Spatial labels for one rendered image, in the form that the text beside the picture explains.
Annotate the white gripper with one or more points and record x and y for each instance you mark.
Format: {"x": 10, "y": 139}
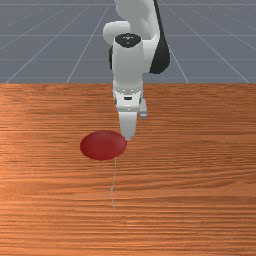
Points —
{"x": 128, "y": 113}

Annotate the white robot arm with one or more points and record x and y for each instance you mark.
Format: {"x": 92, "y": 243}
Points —
{"x": 128, "y": 60}

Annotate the red plate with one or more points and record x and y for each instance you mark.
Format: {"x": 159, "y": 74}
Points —
{"x": 101, "y": 145}

